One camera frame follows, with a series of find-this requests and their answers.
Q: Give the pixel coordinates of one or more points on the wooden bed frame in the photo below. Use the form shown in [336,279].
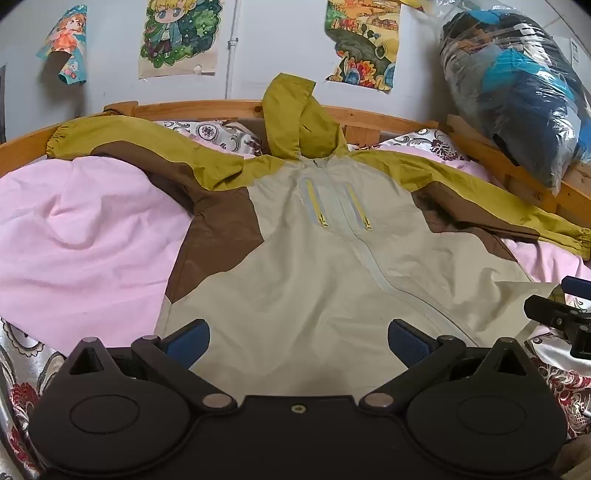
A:
[369,121]

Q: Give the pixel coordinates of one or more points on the grey wall panel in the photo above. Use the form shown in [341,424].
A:
[2,106]

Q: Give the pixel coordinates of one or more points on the blonde cartoon figure wall poster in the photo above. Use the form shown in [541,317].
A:
[178,39]

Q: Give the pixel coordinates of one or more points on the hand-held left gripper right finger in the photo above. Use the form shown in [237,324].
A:
[408,344]

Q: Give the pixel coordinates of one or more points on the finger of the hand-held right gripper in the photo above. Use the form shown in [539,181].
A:
[577,285]
[547,310]

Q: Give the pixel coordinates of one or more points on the orange-haired figure wall poster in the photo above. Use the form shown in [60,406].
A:
[67,41]

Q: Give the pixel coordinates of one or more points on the white wall pipe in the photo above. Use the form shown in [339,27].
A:
[232,69]

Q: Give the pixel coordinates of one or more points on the floral satin bedsheet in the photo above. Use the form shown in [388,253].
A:
[27,397]

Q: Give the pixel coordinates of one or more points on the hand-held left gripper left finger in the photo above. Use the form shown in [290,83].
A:
[190,344]

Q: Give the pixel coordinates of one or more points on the landscape wall poster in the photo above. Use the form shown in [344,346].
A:
[362,44]

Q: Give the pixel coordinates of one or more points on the pink blanket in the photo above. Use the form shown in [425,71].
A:
[78,258]

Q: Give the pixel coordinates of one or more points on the clear plastic bag of clothes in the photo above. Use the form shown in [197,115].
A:
[521,92]

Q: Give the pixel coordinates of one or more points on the beige brown olive hooded jacket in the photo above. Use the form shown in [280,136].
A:
[323,277]

